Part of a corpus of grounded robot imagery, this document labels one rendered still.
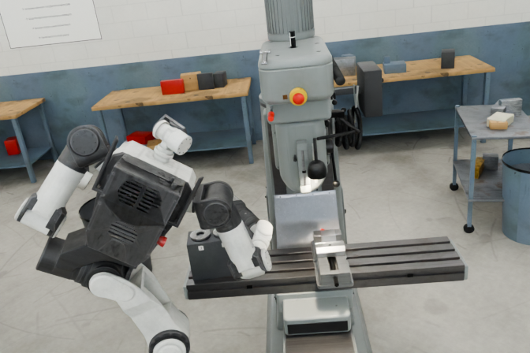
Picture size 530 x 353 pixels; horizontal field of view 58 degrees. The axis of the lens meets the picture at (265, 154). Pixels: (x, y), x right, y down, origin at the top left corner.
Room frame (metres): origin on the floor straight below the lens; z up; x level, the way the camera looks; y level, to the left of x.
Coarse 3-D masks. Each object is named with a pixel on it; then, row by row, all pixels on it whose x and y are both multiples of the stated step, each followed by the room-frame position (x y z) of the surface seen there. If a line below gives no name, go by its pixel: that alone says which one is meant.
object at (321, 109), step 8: (280, 104) 1.70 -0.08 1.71; (288, 104) 1.70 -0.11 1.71; (304, 104) 1.69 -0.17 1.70; (312, 104) 1.69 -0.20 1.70; (320, 104) 1.69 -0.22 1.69; (328, 104) 1.69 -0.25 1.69; (280, 112) 1.70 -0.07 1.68; (288, 112) 1.70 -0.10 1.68; (296, 112) 1.69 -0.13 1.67; (304, 112) 1.69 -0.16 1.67; (312, 112) 1.69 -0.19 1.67; (320, 112) 1.69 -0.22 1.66; (328, 112) 1.69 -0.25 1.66; (280, 120) 1.70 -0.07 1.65; (288, 120) 1.70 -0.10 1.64; (296, 120) 1.69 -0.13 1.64; (304, 120) 1.69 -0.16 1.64; (312, 120) 1.70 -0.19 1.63
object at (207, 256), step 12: (192, 240) 1.79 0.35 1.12; (204, 240) 1.78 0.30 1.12; (216, 240) 1.77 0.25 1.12; (192, 252) 1.76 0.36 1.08; (204, 252) 1.77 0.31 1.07; (216, 252) 1.77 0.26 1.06; (192, 264) 1.76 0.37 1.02; (204, 264) 1.77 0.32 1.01; (216, 264) 1.77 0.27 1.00; (192, 276) 1.76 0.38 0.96; (204, 276) 1.77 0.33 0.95; (216, 276) 1.77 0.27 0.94; (228, 276) 1.77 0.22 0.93
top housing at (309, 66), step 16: (272, 48) 1.85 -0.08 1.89; (288, 48) 1.80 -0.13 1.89; (304, 48) 1.76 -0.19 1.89; (320, 48) 1.73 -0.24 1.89; (272, 64) 1.61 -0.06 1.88; (288, 64) 1.60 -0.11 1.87; (304, 64) 1.60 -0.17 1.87; (320, 64) 1.60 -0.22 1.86; (272, 80) 1.61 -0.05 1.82; (288, 80) 1.60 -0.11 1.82; (304, 80) 1.60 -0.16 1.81; (320, 80) 1.59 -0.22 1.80; (272, 96) 1.61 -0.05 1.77; (288, 96) 1.60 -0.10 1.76; (320, 96) 1.60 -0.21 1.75
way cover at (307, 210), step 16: (320, 192) 2.17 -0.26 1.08; (288, 208) 2.16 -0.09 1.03; (304, 208) 2.15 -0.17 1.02; (320, 208) 2.14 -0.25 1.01; (336, 208) 2.13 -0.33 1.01; (288, 224) 2.12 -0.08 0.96; (304, 224) 2.11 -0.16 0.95; (320, 224) 2.10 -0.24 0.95; (336, 224) 2.09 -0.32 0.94; (288, 240) 2.06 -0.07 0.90; (304, 240) 2.05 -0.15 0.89
